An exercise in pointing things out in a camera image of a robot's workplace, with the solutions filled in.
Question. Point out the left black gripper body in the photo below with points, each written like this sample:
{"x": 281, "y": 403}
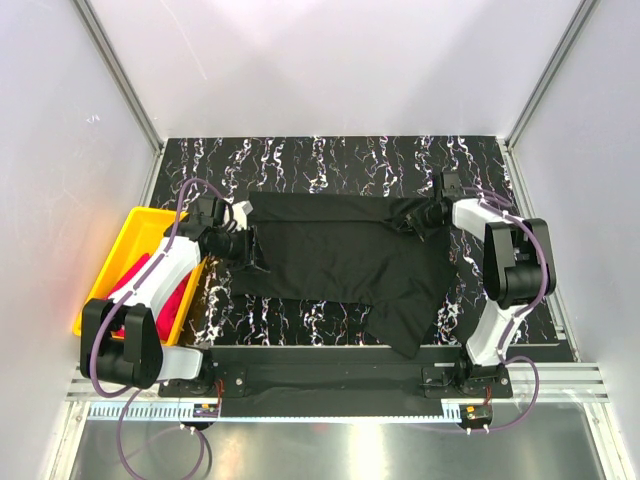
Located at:
{"x": 237, "y": 245}

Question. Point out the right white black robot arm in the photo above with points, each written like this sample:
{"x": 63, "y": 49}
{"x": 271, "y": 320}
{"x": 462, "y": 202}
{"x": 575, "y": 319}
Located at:
{"x": 518, "y": 272}

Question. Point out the white slotted cable duct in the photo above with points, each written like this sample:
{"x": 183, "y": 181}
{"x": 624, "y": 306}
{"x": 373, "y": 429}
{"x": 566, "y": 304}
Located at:
{"x": 192, "y": 411}

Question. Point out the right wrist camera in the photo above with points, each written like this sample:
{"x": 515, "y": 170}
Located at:
{"x": 448, "y": 185}

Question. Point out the aluminium frame rail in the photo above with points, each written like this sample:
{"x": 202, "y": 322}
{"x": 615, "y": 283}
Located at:
{"x": 553, "y": 382}

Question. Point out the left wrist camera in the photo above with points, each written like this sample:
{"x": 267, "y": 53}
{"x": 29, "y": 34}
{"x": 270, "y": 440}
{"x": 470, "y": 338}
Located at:
{"x": 231, "y": 217}

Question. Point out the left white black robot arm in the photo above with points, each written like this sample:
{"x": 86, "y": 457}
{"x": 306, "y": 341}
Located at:
{"x": 130, "y": 324}

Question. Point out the yellow plastic bin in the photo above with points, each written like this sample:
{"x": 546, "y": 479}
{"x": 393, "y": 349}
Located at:
{"x": 169, "y": 289}

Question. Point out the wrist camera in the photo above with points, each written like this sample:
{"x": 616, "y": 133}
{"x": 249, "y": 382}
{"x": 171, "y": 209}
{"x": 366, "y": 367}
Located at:
{"x": 231, "y": 217}
{"x": 448, "y": 185}

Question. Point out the black t shirt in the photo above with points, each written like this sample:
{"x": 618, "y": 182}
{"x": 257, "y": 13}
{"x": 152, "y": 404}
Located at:
{"x": 374, "y": 251}

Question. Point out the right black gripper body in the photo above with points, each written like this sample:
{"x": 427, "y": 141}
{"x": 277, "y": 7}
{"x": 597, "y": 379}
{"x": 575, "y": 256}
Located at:
{"x": 423, "y": 219}

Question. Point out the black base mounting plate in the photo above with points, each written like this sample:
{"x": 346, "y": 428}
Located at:
{"x": 249, "y": 355}

